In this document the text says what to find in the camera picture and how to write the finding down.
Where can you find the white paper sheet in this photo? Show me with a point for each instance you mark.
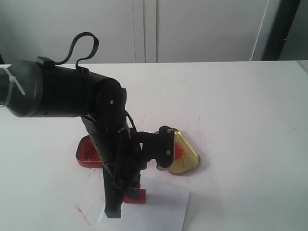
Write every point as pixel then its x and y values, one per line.
pixel 164 210

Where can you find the red stamp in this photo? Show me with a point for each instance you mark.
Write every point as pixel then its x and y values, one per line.
pixel 136 197

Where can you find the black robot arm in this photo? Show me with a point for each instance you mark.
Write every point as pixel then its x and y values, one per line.
pixel 31 89

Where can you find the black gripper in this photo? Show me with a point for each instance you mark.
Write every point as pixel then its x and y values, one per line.
pixel 119 151

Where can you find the red ink paste tin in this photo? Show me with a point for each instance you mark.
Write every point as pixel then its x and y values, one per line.
pixel 86 154

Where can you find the gold tin lid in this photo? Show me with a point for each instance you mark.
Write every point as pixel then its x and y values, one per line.
pixel 176 154

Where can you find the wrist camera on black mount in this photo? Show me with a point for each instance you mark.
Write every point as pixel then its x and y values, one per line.
pixel 158 146

